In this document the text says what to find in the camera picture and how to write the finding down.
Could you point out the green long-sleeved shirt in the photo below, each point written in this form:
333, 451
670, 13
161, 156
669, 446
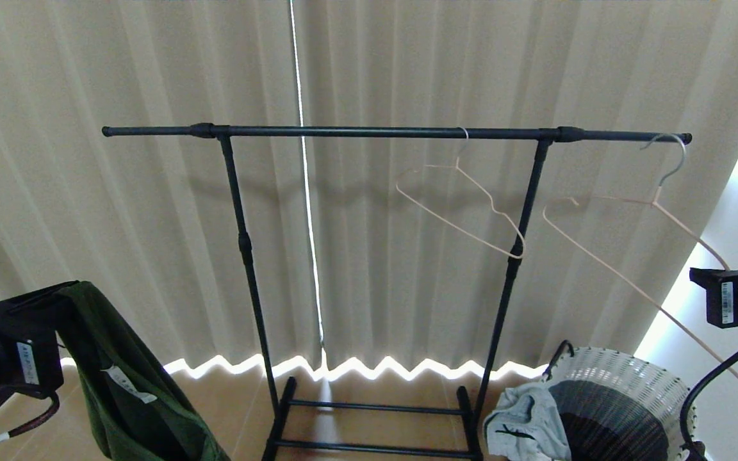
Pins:
125, 358

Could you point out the pink clothes hanger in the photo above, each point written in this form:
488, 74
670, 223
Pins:
656, 200
459, 225

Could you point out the white laundry basket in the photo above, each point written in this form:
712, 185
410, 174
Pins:
625, 378

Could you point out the black clothes rack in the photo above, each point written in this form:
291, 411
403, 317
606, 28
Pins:
375, 132

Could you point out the pale grey garment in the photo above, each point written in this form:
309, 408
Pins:
526, 416

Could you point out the beige curtain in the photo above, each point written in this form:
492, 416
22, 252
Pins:
119, 64

